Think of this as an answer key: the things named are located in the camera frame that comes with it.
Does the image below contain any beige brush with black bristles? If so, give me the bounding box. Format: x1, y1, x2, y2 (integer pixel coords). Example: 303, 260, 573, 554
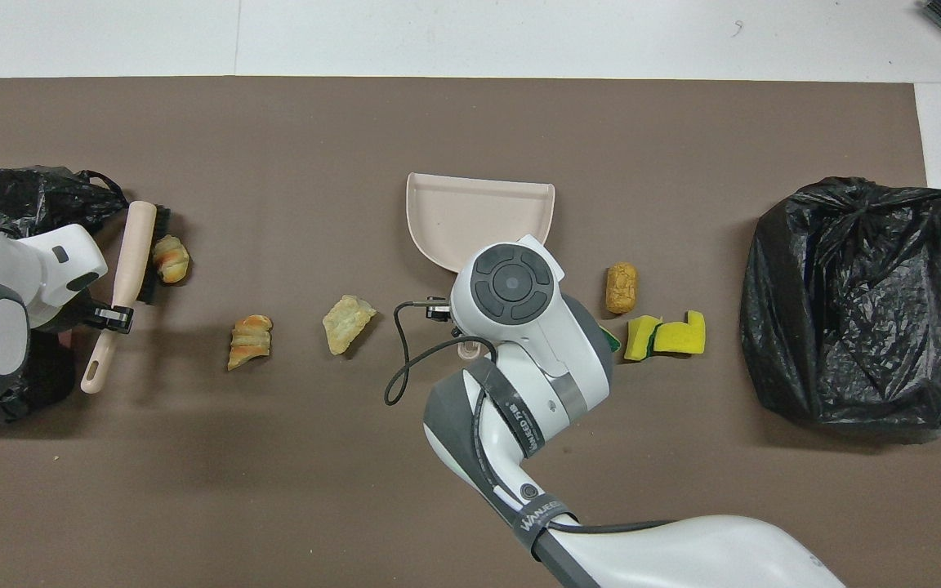
80, 200, 171, 394

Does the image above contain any large yellow sponge piece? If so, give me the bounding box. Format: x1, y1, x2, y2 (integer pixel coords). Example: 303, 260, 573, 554
653, 310, 707, 355

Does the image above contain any small yellow sponge piece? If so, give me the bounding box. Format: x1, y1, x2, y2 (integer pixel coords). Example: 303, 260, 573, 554
624, 315, 664, 362

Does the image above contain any black trash bag bin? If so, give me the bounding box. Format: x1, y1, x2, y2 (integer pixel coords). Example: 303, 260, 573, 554
738, 176, 941, 434

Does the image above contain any beige plastic dustpan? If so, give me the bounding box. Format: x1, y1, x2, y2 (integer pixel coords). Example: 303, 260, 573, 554
405, 171, 556, 360

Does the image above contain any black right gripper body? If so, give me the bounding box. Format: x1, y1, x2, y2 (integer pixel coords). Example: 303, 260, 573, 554
426, 296, 457, 336

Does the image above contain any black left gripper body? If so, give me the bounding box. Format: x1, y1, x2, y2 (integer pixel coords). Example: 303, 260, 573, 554
54, 282, 105, 332

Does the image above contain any black bag lining pink bin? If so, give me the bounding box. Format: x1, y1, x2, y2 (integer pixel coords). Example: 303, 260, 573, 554
0, 167, 131, 424

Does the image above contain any brown paper table mat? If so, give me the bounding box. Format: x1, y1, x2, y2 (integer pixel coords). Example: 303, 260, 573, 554
0, 76, 941, 588

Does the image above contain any brown bread roll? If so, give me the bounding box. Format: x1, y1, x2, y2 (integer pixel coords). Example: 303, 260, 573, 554
605, 261, 638, 315

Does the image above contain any pale bread chunk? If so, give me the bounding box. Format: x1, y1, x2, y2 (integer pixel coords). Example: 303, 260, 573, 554
322, 295, 377, 356

